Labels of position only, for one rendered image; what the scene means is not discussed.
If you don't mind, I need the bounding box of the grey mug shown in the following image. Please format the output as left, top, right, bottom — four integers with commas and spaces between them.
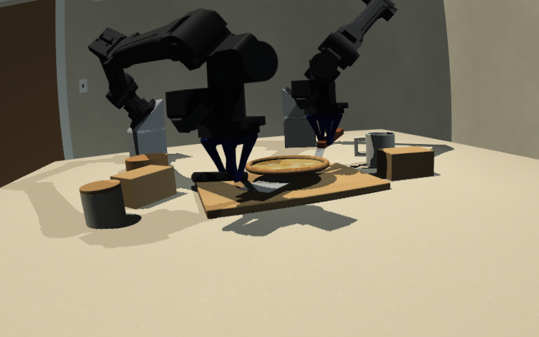
354, 131, 395, 168

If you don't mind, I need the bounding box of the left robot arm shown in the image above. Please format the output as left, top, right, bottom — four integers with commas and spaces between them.
285, 0, 397, 108

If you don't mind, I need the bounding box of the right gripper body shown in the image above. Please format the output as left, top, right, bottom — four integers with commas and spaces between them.
197, 84, 266, 139

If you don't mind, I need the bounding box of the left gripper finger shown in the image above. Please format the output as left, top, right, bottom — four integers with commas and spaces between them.
323, 114, 342, 145
306, 114, 325, 141

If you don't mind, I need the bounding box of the dark grey cylinder with tan lid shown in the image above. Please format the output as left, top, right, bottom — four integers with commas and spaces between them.
79, 180, 127, 229

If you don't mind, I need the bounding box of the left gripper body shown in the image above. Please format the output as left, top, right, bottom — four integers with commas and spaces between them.
300, 103, 349, 114

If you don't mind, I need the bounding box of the round cheese pizza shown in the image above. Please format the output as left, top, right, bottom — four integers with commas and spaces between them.
245, 155, 330, 176

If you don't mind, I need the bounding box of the wooden cutting board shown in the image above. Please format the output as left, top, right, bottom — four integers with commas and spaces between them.
195, 163, 390, 218

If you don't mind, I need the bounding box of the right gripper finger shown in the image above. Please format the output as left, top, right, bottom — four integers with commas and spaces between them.
201, 138, 229, 171
220, 133, 258, 183

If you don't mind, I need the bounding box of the brown rectangular block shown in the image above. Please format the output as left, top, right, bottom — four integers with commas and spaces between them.
377, 146, 434, 181
110, 165, 177, 209

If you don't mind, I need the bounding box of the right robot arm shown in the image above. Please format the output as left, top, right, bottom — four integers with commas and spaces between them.
88, 8, 278, 133

